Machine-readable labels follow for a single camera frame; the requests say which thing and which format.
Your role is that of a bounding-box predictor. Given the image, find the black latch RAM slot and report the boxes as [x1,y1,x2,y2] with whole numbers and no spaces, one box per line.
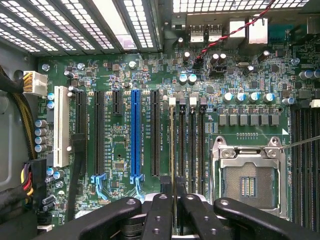
[178,97,188,195]
[198,97,208,196]

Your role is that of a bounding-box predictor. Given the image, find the metal CPU socket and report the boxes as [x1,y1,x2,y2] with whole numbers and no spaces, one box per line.
[209,135,288,221]

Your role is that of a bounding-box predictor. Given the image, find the green motherboard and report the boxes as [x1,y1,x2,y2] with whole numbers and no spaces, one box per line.
[37,14,320,233]

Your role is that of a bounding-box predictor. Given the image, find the long black expansion slot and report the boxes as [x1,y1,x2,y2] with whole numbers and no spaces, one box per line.
[149,89,161,178]
[90,90,107,199]
[75,90,88,176]

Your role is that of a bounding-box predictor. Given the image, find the thin metal locking lever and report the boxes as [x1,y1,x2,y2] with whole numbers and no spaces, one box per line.
[278,135,320,152]

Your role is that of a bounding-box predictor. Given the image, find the blue expansion slot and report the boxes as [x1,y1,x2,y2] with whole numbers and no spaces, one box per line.
[129,89,146,199]

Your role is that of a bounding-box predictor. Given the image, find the white expansion slot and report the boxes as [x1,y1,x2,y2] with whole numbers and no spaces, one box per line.
[53,85,70,168]

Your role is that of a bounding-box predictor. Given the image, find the short black expansion slot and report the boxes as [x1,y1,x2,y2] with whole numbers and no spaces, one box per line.
[111,89,123,116]

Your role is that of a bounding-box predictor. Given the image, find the flat black data wire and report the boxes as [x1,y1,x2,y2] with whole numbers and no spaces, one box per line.
[66,133,88,221]

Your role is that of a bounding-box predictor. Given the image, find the coloured power wire black plug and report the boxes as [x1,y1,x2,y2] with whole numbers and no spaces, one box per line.
[0,159,48,221]

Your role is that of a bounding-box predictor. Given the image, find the sleeved power wire white plug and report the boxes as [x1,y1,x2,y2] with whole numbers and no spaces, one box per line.
[0,65,49,161]

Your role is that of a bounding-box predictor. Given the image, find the red and black twisted wire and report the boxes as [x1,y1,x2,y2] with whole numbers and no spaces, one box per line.
[193,0,276,69]

